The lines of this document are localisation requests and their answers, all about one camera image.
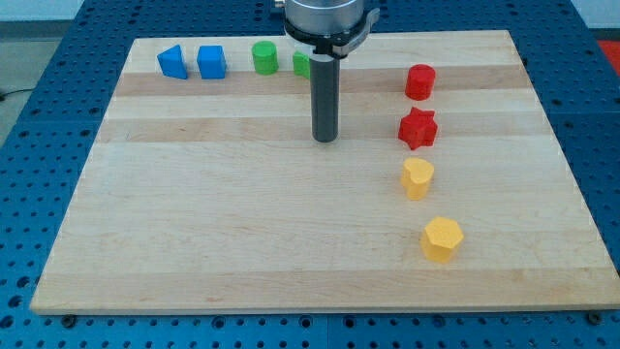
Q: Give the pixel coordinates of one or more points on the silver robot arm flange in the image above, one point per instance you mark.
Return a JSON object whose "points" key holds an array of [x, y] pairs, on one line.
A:
{"points": [[327, 29]]}

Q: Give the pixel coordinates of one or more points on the wooden board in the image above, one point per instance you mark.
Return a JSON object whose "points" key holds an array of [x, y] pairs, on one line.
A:
{"points": [[211, 196]]}

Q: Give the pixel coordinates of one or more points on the yellow hexagon block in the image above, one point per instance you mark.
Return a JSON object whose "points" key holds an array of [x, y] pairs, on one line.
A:
{"points": [[440, 239]]}

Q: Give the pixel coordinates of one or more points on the yellow heart block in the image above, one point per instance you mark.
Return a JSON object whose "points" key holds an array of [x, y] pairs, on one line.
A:
{"points": [[416, 177]]}

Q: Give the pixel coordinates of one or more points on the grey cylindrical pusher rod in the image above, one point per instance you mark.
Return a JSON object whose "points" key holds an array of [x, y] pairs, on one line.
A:
{"points": [[324, 82]]}

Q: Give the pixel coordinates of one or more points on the green block behind rod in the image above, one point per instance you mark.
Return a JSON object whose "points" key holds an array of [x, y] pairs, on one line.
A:
{"points": [[301, 63]]}

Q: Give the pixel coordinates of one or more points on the red star block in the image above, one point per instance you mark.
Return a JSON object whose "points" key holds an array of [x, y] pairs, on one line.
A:
{"points": [[418, 128]]}

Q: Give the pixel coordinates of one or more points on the green cylinder block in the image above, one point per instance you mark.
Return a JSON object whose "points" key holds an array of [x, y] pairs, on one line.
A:
{"points": [[264, 54]]}

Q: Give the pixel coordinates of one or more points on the red cylinder block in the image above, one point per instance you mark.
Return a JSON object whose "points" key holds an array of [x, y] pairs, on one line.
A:
{"points": [[420, 82]]}

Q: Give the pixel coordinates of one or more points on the blue cube block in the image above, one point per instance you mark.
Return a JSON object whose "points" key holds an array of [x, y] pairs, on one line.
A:
{"points": [[212, 62]]}

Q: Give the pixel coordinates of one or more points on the blue triangle block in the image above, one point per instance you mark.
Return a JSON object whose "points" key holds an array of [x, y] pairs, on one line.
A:
{"points": [[172, 63]]}

